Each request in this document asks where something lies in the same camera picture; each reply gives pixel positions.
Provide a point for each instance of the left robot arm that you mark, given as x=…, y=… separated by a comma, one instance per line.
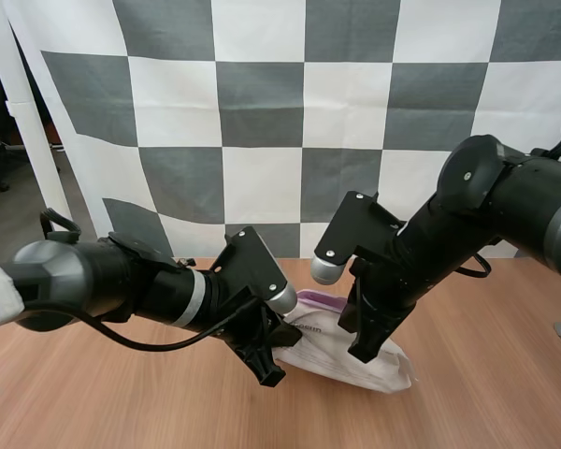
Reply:
x=98, y=276

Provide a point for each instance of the white wet wipes pack lilac lid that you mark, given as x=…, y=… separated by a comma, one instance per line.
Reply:
x=327, y=351

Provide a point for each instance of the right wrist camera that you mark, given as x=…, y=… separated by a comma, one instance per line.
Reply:
x=350, y=229

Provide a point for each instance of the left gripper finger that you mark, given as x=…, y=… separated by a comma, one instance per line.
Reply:
x=267, y=369
x=287, y=336

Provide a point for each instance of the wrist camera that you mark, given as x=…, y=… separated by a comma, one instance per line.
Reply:
x=254, y=264
x=350, y=229

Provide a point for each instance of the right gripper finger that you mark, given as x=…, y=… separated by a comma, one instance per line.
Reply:
x=371, y=343
x=348, y=315

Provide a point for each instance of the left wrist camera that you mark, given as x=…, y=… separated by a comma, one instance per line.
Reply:
x=254, y=264

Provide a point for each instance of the checked cloth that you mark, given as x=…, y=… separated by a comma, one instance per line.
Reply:
x=280, y=117

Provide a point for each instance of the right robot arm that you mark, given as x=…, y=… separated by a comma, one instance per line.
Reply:
x=509, y=201

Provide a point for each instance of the black office chair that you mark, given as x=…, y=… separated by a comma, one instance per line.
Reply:
x=0, y=154

